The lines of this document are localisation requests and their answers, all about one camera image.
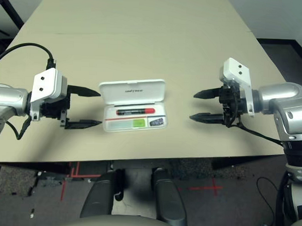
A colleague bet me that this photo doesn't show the thin black floor cable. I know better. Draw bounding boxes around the thin black floor cable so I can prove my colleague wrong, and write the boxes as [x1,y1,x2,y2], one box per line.
[255,177,280,222]

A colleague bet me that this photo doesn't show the pale grey robot torso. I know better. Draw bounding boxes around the pale grey robot torso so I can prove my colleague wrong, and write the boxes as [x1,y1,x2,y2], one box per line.
[52,212,185,226]

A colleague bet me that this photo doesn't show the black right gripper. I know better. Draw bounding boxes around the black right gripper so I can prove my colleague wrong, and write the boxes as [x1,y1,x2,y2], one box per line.
[189,82,244,127]

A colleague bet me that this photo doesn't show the black left camera cable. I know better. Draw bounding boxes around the black left camera cable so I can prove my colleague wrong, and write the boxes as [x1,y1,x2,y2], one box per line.
[0,41,57,70]

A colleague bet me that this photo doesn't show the grey robot right thigh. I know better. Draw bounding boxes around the grey robot right thigh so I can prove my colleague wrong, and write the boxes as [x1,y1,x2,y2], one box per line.
[151,167,189,226]

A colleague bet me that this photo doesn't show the small green rectangular block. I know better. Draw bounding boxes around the small green rectangular block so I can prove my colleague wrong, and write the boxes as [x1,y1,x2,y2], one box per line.
[132,118,147,130]

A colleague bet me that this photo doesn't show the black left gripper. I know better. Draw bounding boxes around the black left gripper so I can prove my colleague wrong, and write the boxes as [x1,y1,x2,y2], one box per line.
[40,84,103,131]

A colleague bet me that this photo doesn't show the white plastic pencil case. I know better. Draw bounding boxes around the white plastic pencil case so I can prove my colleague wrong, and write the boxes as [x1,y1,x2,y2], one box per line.
[97,77,170,135]

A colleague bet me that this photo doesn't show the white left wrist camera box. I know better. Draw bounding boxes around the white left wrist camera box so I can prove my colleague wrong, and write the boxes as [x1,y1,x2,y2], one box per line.
[29,67,69,122]

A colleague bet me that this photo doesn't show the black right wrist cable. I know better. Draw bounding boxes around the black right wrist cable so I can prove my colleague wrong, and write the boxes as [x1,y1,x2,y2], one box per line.
[235,122,287,147]

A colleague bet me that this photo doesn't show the black marker with red cap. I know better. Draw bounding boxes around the black marker with red cap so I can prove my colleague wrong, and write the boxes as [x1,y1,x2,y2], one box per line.
[115,107,156,117]

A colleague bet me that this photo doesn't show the grey robot thigh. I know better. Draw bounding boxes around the grey robot thigh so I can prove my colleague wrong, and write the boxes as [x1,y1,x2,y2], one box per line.
[79,169,124,219]
[151,167,189,226]

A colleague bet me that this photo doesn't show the black right shoulder cable bundle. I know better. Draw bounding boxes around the black right shoulder cable bundle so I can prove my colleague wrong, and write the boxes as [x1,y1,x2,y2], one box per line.
[275,170,296,226]

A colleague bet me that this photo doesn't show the black skirting board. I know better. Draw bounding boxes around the black skirting board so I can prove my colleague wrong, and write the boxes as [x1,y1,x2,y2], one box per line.
[255,38,302,64]

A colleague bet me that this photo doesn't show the wooden side table black legs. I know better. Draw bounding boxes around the wooden side table black legs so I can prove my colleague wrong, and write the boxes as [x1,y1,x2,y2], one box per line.
[0,0,25,37]

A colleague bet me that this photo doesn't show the short black left gripper cable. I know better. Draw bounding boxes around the short black left gripper cable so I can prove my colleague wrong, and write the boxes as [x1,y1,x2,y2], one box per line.
[5,114,32,141]

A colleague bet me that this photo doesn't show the grey robot left thigh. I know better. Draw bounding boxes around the grey robot left thigh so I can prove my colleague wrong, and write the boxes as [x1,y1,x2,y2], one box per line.
[79,169,124,219]

